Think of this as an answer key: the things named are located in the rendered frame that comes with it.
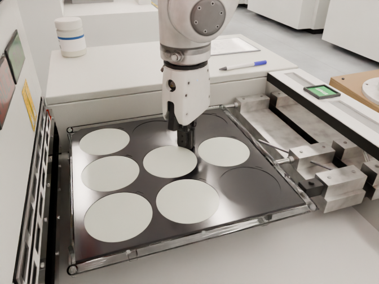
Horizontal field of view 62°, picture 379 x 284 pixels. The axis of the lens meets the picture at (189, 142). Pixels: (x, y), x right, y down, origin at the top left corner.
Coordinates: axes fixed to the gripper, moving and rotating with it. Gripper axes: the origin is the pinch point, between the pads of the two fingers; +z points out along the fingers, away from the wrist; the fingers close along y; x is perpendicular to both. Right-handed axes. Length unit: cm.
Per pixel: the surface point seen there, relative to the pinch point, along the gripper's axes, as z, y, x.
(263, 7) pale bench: 71, 528, 157
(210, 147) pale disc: 2.0, 1.7, -4.5
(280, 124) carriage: 4.0, 21.2, -13.0
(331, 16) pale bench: 53, 415, 31
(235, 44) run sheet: -4.8, 47.7, 10.5
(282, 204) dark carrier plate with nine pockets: 2.0, -6.6, -21.3
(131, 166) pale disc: 2.0, -10.8, 5.2
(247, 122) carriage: 4.4, 19.1, -5.8
